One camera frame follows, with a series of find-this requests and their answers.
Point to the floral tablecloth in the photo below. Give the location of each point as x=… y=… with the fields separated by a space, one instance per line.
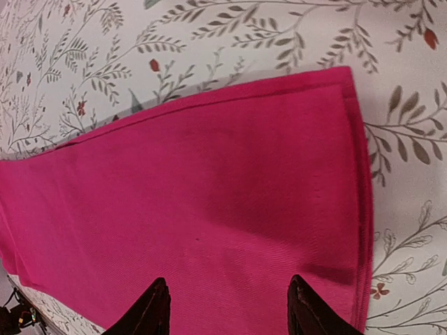
x=68 y=67

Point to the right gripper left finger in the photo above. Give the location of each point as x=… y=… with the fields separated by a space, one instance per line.
x=149 y=315

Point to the pink garment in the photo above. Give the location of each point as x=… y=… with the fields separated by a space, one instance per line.
x=226 y=194

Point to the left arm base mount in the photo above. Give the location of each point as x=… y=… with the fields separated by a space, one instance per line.
x=17 y=314

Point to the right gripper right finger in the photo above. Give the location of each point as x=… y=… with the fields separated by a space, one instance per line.
x=308 y=313

